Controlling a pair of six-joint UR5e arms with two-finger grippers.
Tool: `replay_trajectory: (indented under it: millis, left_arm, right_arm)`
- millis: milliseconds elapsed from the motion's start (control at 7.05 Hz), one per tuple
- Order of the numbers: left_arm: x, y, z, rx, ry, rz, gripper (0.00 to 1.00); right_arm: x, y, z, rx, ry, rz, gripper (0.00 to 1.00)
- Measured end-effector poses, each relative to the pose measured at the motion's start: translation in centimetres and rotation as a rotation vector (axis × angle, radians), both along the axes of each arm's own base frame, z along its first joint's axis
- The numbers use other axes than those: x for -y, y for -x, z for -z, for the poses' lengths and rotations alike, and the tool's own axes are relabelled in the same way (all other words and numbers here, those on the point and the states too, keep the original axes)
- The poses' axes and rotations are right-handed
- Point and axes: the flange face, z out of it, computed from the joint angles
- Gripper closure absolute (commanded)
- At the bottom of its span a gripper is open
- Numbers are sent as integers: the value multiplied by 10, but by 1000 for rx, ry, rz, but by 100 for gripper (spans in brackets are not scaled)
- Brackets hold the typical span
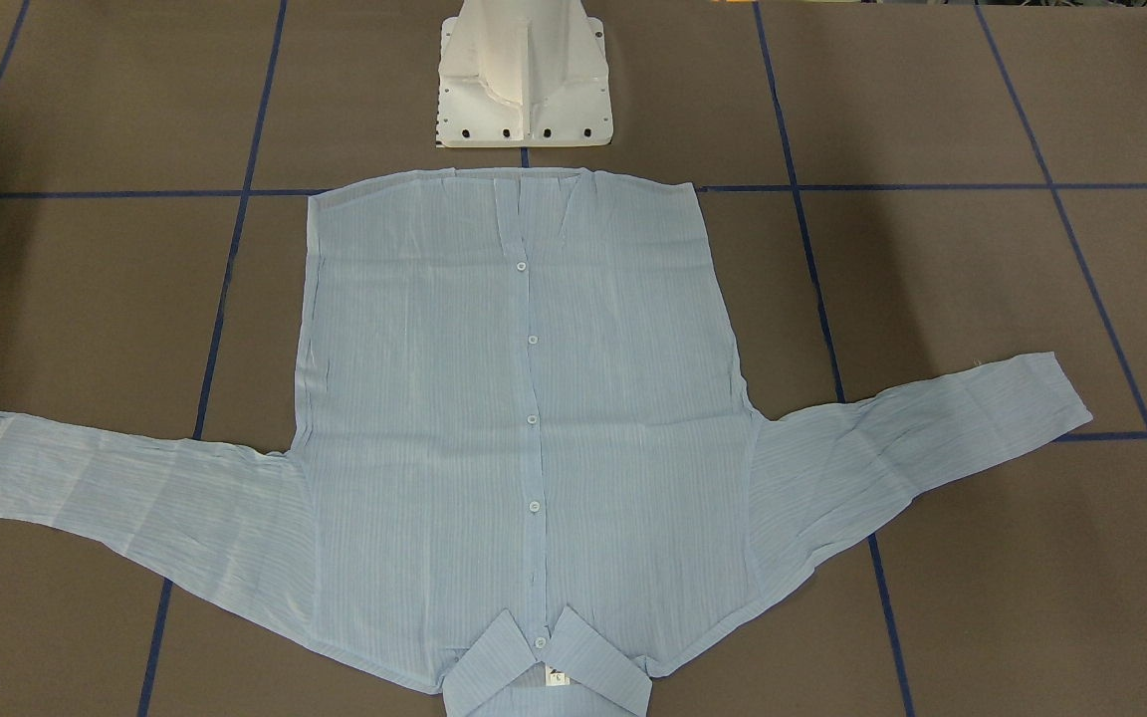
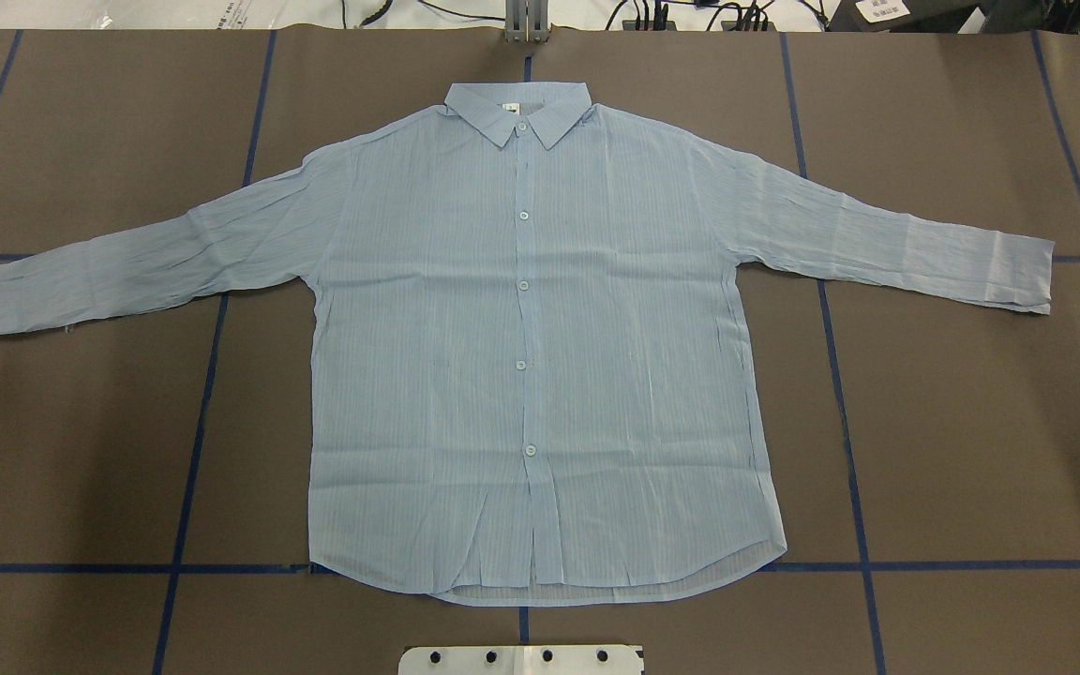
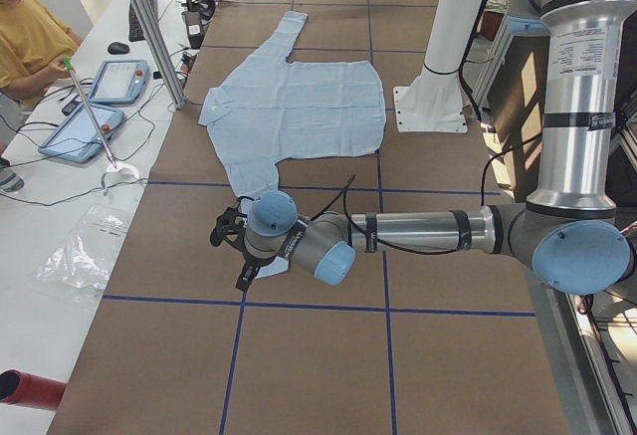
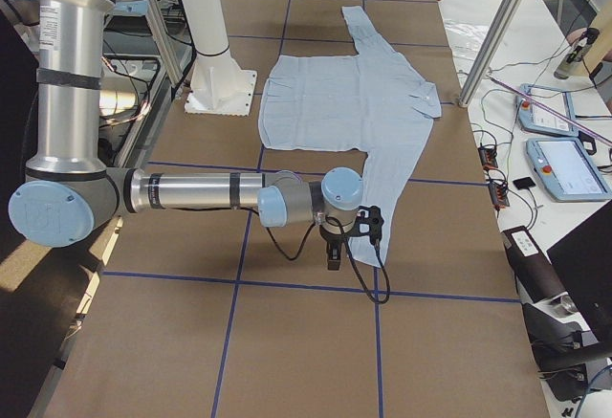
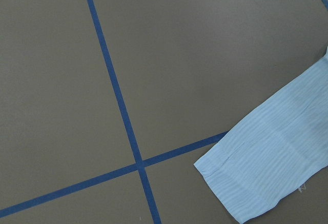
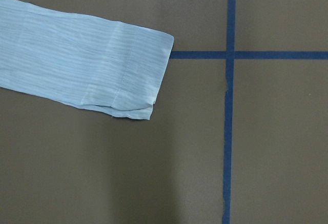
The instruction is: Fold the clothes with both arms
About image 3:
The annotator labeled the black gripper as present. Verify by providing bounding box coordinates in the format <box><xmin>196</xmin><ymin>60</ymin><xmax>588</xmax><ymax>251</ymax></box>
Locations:
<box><xmin>234</xmin><ymin>228</ymin><xmax>275</xmax><ymax>291</ymax></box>

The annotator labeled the light blue button shirt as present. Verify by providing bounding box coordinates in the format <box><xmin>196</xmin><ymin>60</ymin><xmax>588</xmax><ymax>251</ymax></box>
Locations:
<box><xmin>199</xmin><ymin>11</ymin><xmax>386</xmax><ymax>286</ymax></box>

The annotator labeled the metal grabber stick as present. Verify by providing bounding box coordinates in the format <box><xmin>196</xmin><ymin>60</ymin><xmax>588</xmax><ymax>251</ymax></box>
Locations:
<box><xmin>62</xmin><ymin>57</ymin><xmax>141</xmax><ymax>195</ymax></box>

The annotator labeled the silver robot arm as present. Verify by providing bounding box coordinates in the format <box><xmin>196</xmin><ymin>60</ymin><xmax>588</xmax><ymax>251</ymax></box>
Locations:
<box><xmin>235</xmin><ymin>0</ymin><xmax>636</xmax><ymax>296</ymax></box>

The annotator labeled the clear plastic bag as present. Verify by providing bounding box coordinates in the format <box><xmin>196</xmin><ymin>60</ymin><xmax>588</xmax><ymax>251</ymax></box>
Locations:
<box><xmin>36</xmin><ymin>205</ymin><xmax>132</xmax><ymax>294</ymax></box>

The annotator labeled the black keyboard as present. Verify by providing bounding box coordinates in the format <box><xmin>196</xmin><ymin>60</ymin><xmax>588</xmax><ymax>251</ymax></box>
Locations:
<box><xmin>128</xmin><ymin>0</ymin><xmax>159</xmax><ymax>43</ymax></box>

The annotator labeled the lower blue teach pendant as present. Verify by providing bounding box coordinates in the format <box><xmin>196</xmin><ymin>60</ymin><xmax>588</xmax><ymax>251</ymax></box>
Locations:
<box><xmin>38</xmin><ymin>104</ymin><xmax>124</xmax><ymax>163</ymax></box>

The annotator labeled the blue teach pendant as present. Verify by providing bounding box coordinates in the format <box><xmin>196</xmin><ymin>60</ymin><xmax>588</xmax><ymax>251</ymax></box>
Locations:
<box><xmin>38</xmin><ymin>104</ymin><xmax>124</xmax><ymax>163</ymax></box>
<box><xmin>88</xmin><ymin>59</ymin><xmax>149</xmax><ymax>106</ymax></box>

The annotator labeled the black computer mouse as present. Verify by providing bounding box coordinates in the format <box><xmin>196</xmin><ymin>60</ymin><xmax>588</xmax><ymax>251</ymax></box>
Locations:
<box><xmin>106</xmin><ymin>42</ymin><xmax>130</xmax><ymax>55</ymax></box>

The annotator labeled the upper blue teach pendant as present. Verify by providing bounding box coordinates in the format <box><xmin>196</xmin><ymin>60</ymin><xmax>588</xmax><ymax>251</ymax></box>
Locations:
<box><xmin>88</xmin><ymin>59</ymin><xmax>149</xmax><ymax>106</ymax></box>

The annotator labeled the black phone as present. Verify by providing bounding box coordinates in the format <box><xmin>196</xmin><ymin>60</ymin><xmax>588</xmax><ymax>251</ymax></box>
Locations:
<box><xmin>62</xmin><ymin>99</ymin><xmax>81</xmax><ymax>115</ymax></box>

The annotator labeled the red cylinder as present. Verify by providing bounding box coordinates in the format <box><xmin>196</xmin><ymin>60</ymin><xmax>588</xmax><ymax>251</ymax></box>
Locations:
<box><xmin>1</xmin><ymin>369</ymin><xmax>67</xmax><ymax>411</ymax></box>

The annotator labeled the person in yellow shirt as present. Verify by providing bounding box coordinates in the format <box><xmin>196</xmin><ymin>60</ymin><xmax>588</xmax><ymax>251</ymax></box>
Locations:
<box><xmin>0</xmin><ymin>0</ymin><xmax>85</xmax><ymax>193</ymax></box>

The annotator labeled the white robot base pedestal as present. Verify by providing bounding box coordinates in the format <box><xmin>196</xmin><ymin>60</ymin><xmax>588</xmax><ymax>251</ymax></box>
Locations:
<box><xmin>393</xmin><ymin>0</ymin><xmax>486</xmax><ymax>133</ymax></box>

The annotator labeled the aluminium frame post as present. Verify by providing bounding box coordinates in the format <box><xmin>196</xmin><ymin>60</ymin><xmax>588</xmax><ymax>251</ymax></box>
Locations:
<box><xmin>129</xmin><ymin>0</ymin><xmax>186</xmax><ymax>109</ymax></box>

